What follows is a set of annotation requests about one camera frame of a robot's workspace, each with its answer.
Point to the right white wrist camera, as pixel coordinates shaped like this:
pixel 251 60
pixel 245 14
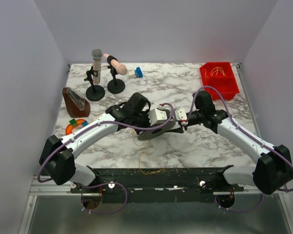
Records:
pixel 180 115

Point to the black cable spool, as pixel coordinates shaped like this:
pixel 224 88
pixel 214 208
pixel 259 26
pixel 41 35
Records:
pixel 150 134

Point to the small blue toy block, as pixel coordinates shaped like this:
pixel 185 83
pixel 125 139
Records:
pixel 85 123

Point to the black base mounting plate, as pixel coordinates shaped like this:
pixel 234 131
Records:
pixel 155 186

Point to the green toy block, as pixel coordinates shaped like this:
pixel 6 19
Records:
pixel 73 122

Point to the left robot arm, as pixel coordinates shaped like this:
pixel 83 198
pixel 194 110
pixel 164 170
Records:
pixel 59 154

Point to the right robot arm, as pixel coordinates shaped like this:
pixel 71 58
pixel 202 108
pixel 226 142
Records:
pixel 273 165

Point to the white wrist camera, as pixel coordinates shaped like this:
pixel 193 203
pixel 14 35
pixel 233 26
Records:
pixel 180 115
pixel 158 116

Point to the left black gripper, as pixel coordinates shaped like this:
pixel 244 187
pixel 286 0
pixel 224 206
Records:
pixel 146 116

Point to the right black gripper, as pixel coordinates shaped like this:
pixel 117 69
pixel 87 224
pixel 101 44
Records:
pixel 189 117

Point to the blue and white block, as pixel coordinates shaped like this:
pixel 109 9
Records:
pixel 137 73

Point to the brown wooden metronome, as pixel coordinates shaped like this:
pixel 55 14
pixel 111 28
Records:
pixel 76 105

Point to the red plastic bin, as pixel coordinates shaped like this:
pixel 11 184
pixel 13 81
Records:
pixel 220 76

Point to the pink wooden microphone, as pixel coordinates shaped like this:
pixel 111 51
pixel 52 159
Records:
pixel 120 68

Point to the grey mesh microphone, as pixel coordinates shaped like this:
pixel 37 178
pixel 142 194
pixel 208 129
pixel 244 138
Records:
pixel 97 57

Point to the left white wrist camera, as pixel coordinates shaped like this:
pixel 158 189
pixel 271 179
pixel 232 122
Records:
pixel 158 116

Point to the orange curved track piece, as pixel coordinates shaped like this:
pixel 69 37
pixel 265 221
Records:
pixel 69 129

